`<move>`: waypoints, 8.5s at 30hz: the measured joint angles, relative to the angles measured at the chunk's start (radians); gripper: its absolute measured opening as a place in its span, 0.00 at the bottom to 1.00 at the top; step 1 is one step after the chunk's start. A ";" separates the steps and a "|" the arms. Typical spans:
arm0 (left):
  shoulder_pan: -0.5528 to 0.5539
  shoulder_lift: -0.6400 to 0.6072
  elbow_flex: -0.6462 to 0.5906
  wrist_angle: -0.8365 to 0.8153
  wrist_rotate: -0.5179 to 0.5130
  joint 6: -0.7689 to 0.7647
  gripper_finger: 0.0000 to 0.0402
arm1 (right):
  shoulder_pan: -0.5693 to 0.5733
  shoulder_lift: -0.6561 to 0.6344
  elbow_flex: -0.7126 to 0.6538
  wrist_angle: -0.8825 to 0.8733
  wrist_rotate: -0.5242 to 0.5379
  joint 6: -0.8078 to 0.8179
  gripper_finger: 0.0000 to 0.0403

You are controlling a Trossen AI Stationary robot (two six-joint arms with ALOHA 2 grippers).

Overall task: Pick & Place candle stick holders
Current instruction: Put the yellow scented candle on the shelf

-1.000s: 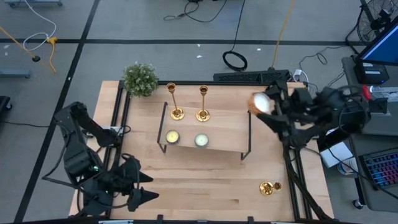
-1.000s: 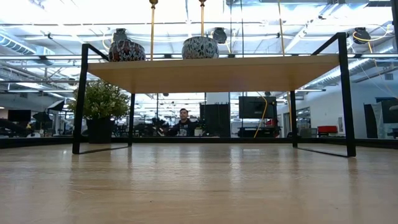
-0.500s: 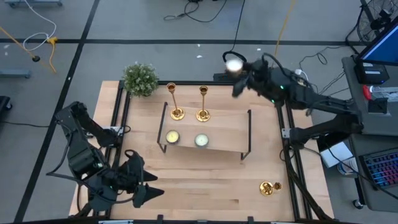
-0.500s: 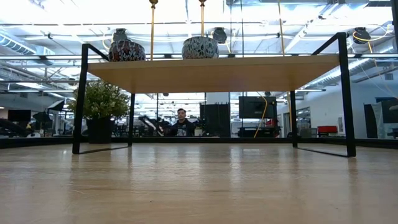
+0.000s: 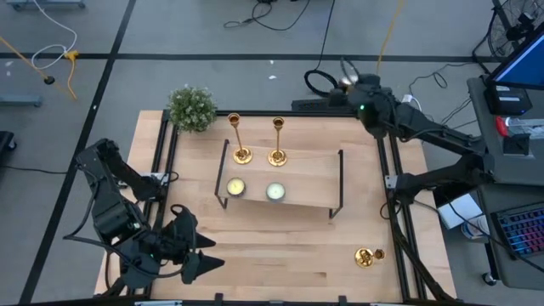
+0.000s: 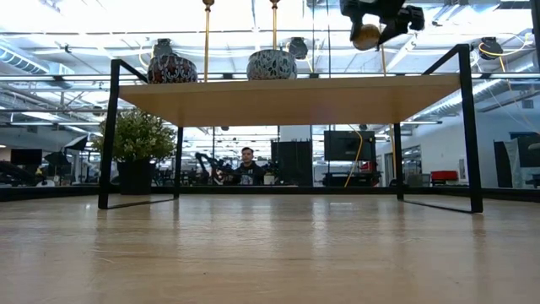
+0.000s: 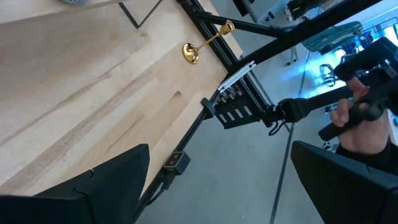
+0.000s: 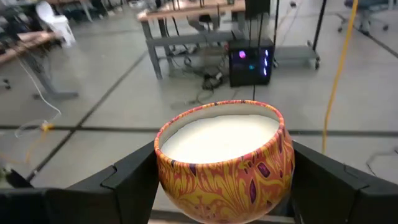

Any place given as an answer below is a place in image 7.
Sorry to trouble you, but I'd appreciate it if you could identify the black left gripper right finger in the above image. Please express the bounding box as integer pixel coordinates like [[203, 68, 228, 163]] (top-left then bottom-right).
[[290, 139, 398, 224]]

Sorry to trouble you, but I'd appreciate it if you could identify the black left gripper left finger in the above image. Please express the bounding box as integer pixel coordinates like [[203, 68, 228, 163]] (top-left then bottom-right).
[[0, 142, 151, 224]]

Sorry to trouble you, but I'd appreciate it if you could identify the short gold candlestick holder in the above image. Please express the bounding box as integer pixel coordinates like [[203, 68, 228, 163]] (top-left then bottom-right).
[[181, 19, 236, 65]]

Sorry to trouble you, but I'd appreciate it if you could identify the person's forearm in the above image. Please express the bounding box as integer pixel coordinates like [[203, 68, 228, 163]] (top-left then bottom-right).
[[335, 139, 398, 180]]

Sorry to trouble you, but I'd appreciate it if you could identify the person's hand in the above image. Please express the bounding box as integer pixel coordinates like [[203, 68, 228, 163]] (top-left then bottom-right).
[[329, 77, 390, 156]]

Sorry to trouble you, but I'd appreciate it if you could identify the black connector box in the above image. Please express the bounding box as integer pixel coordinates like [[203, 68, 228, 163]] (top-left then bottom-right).
[[213, 83, 262, 130]]

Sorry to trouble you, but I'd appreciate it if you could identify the black table edge clamp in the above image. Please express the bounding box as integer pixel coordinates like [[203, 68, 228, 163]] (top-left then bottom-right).
[[200, 96, 216, 120]]

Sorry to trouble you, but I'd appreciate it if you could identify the black table-level camera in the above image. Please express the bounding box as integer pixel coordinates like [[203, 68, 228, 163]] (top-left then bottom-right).
[[162, 151, 192, 176]]

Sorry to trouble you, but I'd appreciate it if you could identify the silver metal bracket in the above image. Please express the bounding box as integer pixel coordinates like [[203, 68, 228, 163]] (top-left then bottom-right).
[[216, 60, 258, 93]]

